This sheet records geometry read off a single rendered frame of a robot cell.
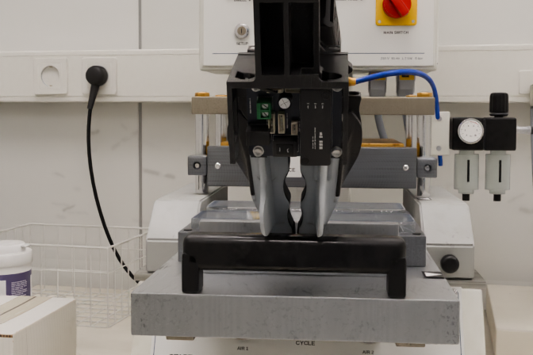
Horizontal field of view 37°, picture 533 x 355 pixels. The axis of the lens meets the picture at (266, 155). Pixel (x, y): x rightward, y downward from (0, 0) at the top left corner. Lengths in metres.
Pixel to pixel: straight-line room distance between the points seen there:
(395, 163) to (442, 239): 0.12
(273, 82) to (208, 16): 0.68
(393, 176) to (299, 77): 0.44
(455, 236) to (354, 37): 0.40
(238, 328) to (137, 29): 1.09
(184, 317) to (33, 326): 0.48
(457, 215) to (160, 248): 0.30
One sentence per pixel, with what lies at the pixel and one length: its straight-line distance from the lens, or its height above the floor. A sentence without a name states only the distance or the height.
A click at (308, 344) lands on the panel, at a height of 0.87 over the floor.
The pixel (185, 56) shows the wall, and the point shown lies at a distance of 1.50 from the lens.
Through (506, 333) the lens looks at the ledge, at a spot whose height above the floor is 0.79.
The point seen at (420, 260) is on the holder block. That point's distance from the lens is 0.66.
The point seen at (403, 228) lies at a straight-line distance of 0.66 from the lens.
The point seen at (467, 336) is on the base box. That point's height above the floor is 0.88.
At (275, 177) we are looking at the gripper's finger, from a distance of 0.55.
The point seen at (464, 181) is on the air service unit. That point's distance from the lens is 1.12.
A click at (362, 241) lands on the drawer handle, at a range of 0.54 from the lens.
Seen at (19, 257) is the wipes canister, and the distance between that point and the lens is 1.22.
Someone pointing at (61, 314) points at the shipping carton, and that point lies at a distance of 1.09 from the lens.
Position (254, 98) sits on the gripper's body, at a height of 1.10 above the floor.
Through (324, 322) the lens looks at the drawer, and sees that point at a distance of 0.55.
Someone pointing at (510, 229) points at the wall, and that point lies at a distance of 1.48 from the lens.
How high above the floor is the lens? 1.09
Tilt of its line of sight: 3 degrees down
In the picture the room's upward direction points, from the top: straight up
